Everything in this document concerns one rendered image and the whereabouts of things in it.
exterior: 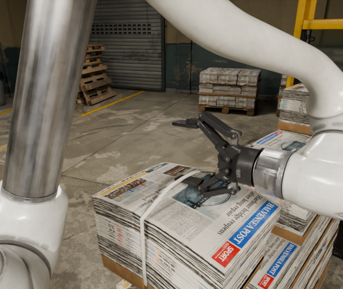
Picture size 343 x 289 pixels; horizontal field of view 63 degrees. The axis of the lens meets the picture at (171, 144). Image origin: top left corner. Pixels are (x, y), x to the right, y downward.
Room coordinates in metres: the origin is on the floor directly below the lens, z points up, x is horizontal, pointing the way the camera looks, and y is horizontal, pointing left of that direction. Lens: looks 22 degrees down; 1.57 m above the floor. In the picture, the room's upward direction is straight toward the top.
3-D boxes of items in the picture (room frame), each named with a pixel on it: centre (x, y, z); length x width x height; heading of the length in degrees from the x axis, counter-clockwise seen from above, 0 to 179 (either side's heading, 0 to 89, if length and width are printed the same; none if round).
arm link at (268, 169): (0.48, -0.20, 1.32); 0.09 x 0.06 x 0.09; 139
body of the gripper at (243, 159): (0.53, -0.14, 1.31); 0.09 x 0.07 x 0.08; 49
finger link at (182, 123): (0.62, -0.04, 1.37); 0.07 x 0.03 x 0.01; 49
